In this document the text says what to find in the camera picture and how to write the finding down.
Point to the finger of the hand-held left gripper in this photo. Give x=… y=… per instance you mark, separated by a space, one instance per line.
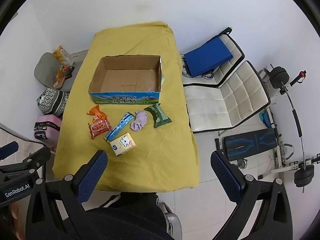
x=8 y=150
x=32 y=158

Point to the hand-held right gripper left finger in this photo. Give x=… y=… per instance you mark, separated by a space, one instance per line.
x=92 y=177

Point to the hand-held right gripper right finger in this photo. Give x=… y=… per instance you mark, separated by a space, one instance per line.
x=225 y=177

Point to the yellow white tissue pack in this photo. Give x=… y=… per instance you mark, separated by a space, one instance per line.
x=123 y=143

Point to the red snack packet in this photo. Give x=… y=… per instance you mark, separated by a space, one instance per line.
x=99 y=128

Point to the long blue packet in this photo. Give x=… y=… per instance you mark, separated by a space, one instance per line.
x=119 y=127

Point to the orange snack packet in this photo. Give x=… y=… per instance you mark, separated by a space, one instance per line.
x=96 y=112

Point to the purple cloth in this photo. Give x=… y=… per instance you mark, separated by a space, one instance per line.
x=139 y=123

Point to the green snack packet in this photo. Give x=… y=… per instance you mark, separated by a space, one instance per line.
x=158 y=116

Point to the cardboard box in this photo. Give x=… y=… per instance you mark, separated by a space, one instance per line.
x=130 y=80

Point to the pink suitcase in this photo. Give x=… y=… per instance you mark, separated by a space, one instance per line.
x=46 y=127

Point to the black weight bench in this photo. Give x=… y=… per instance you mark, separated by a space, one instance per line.
x=250 y=143

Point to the person's dark clothing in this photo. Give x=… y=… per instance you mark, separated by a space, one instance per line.
x=130 y=217

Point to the black white patterned bag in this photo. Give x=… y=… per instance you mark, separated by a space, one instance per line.
x=51 y=101

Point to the yellow table cloth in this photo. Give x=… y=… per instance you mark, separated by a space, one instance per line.
x=160 y=152

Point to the white striped shoe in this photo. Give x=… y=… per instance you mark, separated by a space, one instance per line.
x=172 y=223

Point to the blue slipper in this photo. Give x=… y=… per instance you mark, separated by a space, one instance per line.
x=264 y=118

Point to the brown cardboard piece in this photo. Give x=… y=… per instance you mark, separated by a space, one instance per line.
x=59 y=83

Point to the small orange packet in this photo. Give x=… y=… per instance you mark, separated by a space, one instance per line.
x=59 y=75

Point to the grey chair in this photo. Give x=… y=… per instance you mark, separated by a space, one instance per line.
x=46 y=70

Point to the small red object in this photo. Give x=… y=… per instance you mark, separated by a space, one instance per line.
x=65 y=68

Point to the yellow plastic snack bag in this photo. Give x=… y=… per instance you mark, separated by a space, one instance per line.
x=61 y=53

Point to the white side table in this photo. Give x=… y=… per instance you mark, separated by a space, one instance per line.
x=79 y=55

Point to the barbell with black plates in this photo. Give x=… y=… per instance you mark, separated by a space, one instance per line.
x=280 y=76

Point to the blue folding chair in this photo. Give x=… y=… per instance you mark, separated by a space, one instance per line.
x=206 y=58

